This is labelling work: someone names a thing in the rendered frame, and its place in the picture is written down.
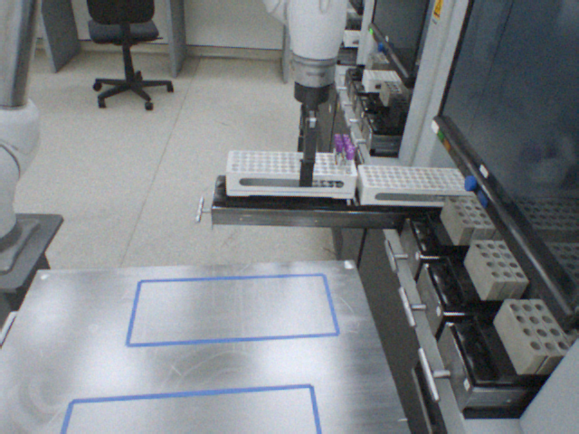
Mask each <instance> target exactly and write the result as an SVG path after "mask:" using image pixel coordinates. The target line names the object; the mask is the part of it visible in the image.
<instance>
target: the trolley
mask: <svg viewBox="0 0 579 434"><path fill-rule="evenodd" d="M0 434H412V432H411V429H410V426H409V423H408V420H407V418H406V415H405V412H404V409H403V405H402V403H401V400H400V397H399V394H398V389H397V386H396V383H395V380H394V376H393V374H392V371H391V368H390V365H389V363H388V360H387V357H386V354H385V352H384V348H383V345H382V342H381V339H380V336H379V334H378V331H377V328H376V325H375V320H374V318H373V315H372V312H371V309H370V306H369V304H368V301H367V298H366V295H365V291H364V288H363V285H362V282H361V279H360V277H359V274H358V271H357V268H356V264H355V261H354V260H353V259H338V260H311V261H283V262H256V263H229V264H202V265H174V266H148V267H121V268H95V269H42V270H37V272H36V274H35V276H34V278H33V282H32V284H31V287H30V289H29V291H28V292H27V294H26V296H25V298H24V302H23V303H22V305H21V307H20V309H19V311H12V312H9V313H8V315H7V319H6V320H5V323H4V325H3V327H2V329H1V331H0Z"/></svg>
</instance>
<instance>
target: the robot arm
mask: <svg viewBox="0 0 579 434"><path fill-rule="evenodd" d="M262 1H263V2H264V4H265V5H266V8H267V12H268V13H269V14H271V15H272V16H274V17H275V18H277V19H278V20H279V21H281V22H283V23H284V24H286V25H287V26H288V27H289V33H290V36H291V38H292V41H293V54H292V58H293V62H292V67H293V74H292V75H293V80H294V81H295V85H294V98H295V99H296V100H297V101H299V102H301V103H302V104H301V105H300V122H299V142H298V153H303V158H301V159H300V160H299V161H300V162H301V167H300V178H299V187H312V186H313V178H314V164H315V163H316V160H315V157H316V144H317V132H318V117H319V109H318V104H322V103H325V102H326V101H327V100H328V94H329V87H330V84H331V83H332V82H333V81H334V78H335V71H336V64H337V53H338V49H339V46H340V44H341V43H342V40H343V35H344V31H345V25H346V10H347V0H262ZM41 4H42V0H0V275H5V274H8V273H10V272H11V271H12V270H13V268H14V262H15V261H16V259H17V258H18V256H19V255H20V253H21V252H22V250H23V249H24V247H25V245H26V244H27V241H28V240H29V239H30V237H31V236H32V234H33V233H34V232H35V231H36V230H38V229H39V228H40V226H41V224H40V222H39V221H38V220H35V219H31V220H17V218H16V216H15V213H14V207H13V202H14V197H15V190H16V186H17V182H18V181H19V180H20V179H21V178H22V177H23V176H24V174H25V173H26V171H27V170H28V167H29V165H30V164H31V162H32V161H33V159H34V157H35V155H36V154H37V152H38V149H39V147H40V144H41V129H40V127H39V112H38V109H37V107H36V106H35V104H34V103H33V102H32V101H31V99H29V92H30V86H31V78H32V71H33V58H34V52H35V45H36V38H37V32H38V24H39V18H40V11H41Z"/></svg>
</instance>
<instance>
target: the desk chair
mask: <svg viewBox="0 0 579 434"><path fill-rule="evenodd" d="M86 2H87V6H88V11H89V14H90V17H91V18H92V19H93V20H91V21H89V22H88V26H89V30H90V38H91V39H85V42H87V41H93V42H94V43H97V44H114V45H115V46H122V51H123V56H124V57H123V59H124V65H125V79H124V80H121V79H109V78H95V83H94V84H93V86H92V88H93V89H94V90H95V91H100V90H101V89H102V84H101V83H103V84H109V85H114V86H117V87H115V88H113V89H110V90H107V91H105V92H103V93H101V94H99V96H98V103H99V108H102V106H103V108H106V102H105V99H106V98H109V97H112V96H114V95H117V94H119V93H121V92H123V91H126V90H132V91H133V92H135V93H136V94H137V95H139V97H141V98H142V99H144V100H146V101H148V102H146V103H145V110H153V109H154V105H153V102H150V101H151V100H152V99H151V98H150V96H149V95H148V94H147V93H146V92H145V91H143V90H142V89H141V88H145V87H156V86H167V92H170V91H172V92H174V85H173V82H172V81H171V80H143V77H142V76H141V71H136V72H134V68H133V65H132V59H131V57H132V56H131V51H130V47H133V45H137V44H138V42H154V41H156V40H163V38H162V37H159V38H157V37H158V35H159V32H158V30H157V28H156V26H155V25H154V23H153V21H152V20H151V19H152V17H153V15H154V12H155V7H154V2H155V0H86Z"/></svg>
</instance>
